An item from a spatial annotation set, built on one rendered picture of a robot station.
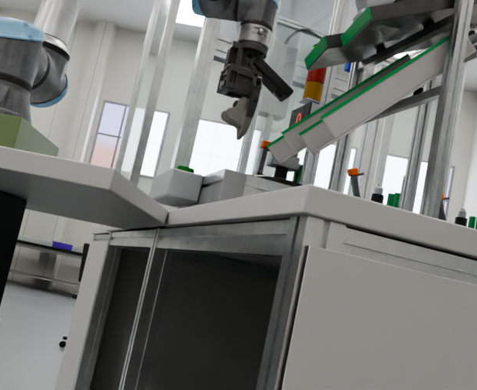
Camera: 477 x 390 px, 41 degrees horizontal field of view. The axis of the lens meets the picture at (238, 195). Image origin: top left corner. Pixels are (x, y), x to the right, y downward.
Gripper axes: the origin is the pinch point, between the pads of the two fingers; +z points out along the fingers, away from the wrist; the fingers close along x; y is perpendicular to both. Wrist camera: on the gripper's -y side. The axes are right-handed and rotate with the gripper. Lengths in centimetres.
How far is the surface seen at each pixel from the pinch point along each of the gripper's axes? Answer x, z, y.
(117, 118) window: -1053, -225, -77
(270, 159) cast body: 0.5, 3.8, -7.5
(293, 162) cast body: 2.2, 3.4, -12.5
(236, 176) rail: 16.9, 12.5, 4.7
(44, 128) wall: -1105, -179, 44
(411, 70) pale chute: 50, -5, -9
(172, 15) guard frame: -82, -55, 9
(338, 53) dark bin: 29.0, -12.8, -6.1
